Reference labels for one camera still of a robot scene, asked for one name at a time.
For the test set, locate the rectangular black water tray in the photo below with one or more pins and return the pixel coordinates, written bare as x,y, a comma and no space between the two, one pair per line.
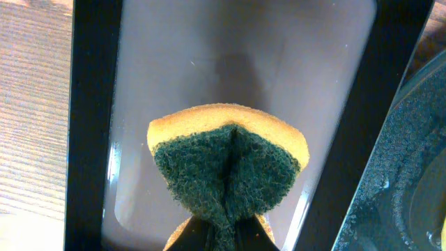
329,68

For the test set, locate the yellow green sponge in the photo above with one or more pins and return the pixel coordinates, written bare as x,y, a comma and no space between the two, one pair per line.
227,164

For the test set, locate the round black tray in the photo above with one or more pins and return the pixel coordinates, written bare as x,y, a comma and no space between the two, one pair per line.
400,201

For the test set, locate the yellow plate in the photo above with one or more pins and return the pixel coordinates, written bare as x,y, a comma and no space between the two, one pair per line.
443,237

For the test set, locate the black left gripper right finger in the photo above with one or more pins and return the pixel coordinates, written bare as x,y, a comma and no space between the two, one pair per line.
252,235

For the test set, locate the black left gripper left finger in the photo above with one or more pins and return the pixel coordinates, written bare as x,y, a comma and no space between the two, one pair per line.
194,234

